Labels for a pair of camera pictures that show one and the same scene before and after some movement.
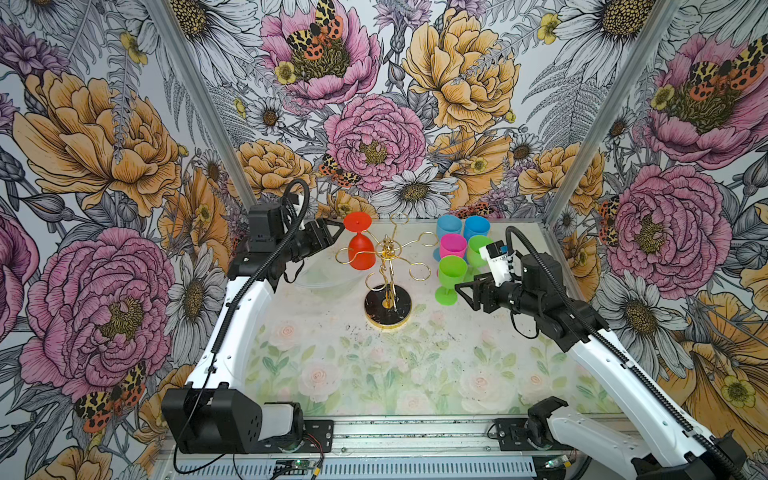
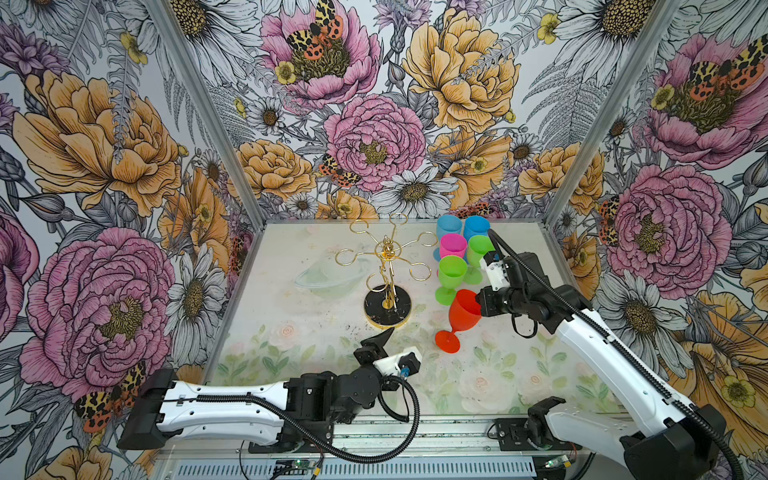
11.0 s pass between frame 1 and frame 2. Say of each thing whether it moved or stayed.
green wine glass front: stayed
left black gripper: moved
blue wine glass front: stayed
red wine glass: moved
